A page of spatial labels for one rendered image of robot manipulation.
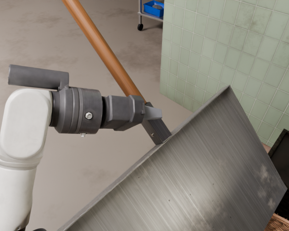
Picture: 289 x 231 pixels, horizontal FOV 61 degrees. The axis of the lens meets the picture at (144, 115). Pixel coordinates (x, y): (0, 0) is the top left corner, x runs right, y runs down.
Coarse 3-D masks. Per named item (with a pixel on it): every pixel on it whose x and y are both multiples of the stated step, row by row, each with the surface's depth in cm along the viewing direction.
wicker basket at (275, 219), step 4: (272, 216) 81; (276, 216) 80; (280, 216) 80; (272, 220) 83; (276, 220) 82; (280, 220) 80; (284, 220) 78; (288, 220) 78; (268, 224) 85; (272, 224) 83; (276, 224) 82; (280, 224) 81; (284, 224) 80; (288, 224) 78; (268, 228) 86; (272, 228) 85; (276, 228) 84; (280, 228) 82; (284, 228) 80; (288, 228) 79
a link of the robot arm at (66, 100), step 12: (12, 72) 39; (24, 72) 40; (36, 72) 41; (48, 72) 42; (60, 72) 43; (12, 84) 40; (24, 84) 41; (36, 84) 41; (48, 84) 42; (60, 84) 43; (48, 96) 40; (60, 96) 42; (72, 96) 42; (60, 108) 41; (72, 108) 42; (60, 120) 42; (72, 120) 42; (60, 132) 44; (72, 132) 44
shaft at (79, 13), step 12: (72, 0) 50; (72, 12) 50; (84, 12) 51; (84, 24) 50; (96, 36) 51; (96, 48) 51; (108, 48) 51; (108, 60) 51; (120, 72) 51; (120, 84) 52; (132, 84) 52
